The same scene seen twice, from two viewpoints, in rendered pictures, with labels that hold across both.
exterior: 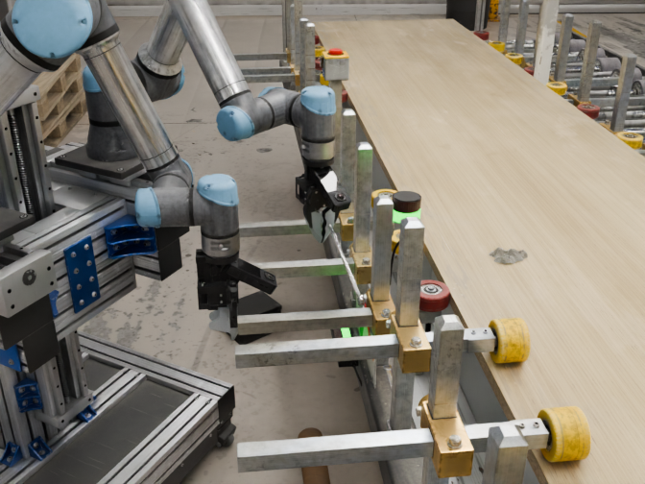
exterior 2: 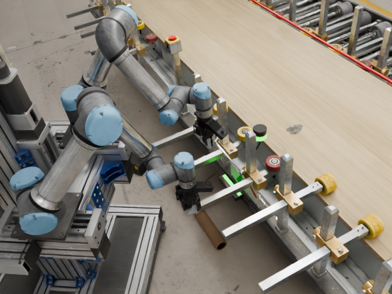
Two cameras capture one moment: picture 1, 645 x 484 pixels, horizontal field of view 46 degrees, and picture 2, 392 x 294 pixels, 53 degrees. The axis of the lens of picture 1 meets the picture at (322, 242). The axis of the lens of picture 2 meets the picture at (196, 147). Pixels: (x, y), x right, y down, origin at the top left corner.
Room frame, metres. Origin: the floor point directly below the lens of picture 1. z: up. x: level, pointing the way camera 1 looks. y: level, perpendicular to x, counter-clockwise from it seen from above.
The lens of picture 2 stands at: (0.26, 0.43, 2.25)
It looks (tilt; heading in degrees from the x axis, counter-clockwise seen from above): 43 degrees down; 345
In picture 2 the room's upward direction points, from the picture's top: 9 degrees counter-clockwise
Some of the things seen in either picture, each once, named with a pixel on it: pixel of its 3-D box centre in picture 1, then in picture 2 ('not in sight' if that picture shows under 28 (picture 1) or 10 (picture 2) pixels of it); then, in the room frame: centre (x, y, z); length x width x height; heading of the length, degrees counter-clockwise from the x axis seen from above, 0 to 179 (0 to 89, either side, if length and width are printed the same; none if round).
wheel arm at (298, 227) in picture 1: (314, 227); (190, 131); (1.85, 0.02, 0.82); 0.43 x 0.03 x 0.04; 97
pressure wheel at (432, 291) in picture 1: (429, 309); (274, 168); (1.37, -0.23, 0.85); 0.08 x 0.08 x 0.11
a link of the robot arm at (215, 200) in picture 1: (217, 205); (184, 167); (1.32, 0.20, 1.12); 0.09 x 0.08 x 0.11; 94
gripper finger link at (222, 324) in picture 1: (223, 325); (192, 210); (1.31, 0.21, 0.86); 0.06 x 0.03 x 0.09; 97
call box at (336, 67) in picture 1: (335, 66); (173, 45); (2.16, -0.04, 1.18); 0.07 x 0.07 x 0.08; 7
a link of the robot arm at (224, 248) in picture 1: (221, 242); (187, 180); (1.32, 0.20, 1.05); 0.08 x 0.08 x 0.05
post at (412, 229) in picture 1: (405, 336); (284, 196); (1.15, -0.15, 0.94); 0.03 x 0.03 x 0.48; 7
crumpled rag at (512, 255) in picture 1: (509, 253); (295, 128); (1.52, -0.43, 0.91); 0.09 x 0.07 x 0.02; 90
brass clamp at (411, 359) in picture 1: (408, 339); (287, 198); (1.13, -0.16, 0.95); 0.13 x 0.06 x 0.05; 7
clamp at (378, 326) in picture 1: (382, 311); (254, 176); (1.38, -0.13, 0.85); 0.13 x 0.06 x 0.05; 7
